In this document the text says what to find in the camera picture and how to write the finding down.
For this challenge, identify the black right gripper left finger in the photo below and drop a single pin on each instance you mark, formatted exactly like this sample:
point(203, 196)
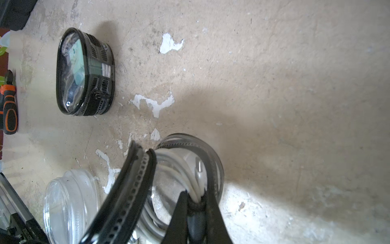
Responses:
point(176, 232)

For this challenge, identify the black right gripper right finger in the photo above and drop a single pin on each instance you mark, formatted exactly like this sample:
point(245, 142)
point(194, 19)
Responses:
point(216, 232)

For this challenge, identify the mint green charger plug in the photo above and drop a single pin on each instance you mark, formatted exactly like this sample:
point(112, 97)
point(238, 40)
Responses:
point(77, 63)

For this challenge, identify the black ribbed hard case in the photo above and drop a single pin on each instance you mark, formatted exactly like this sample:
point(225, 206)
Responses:
point(15, 13)

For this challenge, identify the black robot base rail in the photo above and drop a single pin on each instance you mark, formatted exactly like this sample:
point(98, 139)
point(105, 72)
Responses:
point(18, 225)

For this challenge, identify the orange handled pliers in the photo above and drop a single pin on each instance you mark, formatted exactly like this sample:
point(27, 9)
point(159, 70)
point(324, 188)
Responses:
point(9, 109)

